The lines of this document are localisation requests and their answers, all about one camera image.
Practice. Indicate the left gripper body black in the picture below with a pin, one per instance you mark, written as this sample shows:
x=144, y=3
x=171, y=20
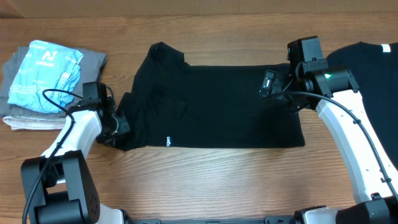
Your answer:
x=120, y=125

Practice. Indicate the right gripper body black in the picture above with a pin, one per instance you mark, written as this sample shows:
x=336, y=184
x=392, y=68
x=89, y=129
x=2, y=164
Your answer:
x=280, y=83

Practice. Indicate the black polo shirt Sydrogen logo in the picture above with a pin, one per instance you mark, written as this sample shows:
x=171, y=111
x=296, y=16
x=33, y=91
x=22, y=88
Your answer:
x=174, y=104

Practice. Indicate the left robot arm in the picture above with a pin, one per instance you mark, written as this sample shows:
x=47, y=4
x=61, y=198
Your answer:
x=58, y=185

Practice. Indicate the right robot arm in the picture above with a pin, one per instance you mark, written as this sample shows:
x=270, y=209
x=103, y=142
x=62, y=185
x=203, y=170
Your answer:
x=334, y=94

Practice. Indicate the folded grey garment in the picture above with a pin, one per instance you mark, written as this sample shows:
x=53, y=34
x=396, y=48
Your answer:
x=91, y=65

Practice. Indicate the folded light blue shirt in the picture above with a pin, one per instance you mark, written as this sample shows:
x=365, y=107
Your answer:
x=48, y=72

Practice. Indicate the folded beige garment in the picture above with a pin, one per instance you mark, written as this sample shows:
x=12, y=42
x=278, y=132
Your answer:
x=22, y=118

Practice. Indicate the black t-shirt white label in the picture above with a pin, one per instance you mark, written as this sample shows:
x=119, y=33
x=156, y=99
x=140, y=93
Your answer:
x=375, y=69

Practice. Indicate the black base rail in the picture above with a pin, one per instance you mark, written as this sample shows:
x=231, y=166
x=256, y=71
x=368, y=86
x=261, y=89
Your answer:
x=217, y=220

